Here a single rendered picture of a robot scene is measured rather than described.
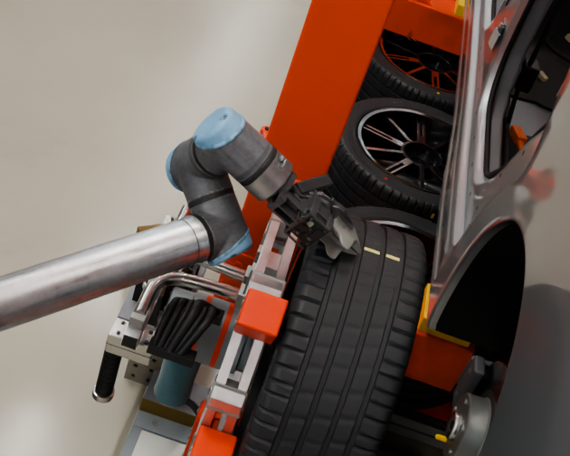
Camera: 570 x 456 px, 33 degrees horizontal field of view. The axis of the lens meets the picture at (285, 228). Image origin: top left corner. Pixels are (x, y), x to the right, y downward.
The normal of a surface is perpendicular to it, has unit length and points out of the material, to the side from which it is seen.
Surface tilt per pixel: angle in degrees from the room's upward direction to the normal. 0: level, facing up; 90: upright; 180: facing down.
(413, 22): 90
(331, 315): 28
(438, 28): 90
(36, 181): 0
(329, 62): 90
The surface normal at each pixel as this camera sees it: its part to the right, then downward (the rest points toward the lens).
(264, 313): 0.12, -0.26
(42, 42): 0.28, -0.74
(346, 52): -0.18, 0.59
